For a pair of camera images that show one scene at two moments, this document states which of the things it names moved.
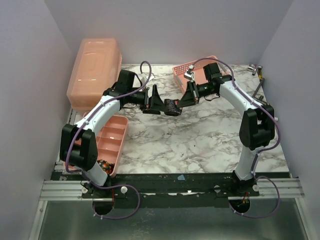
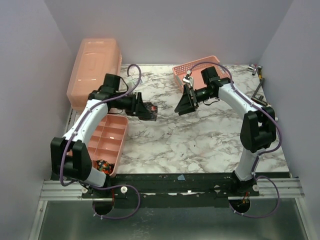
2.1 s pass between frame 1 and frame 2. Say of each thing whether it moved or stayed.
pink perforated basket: stayed
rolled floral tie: stayed
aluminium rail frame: stayed
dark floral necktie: moved
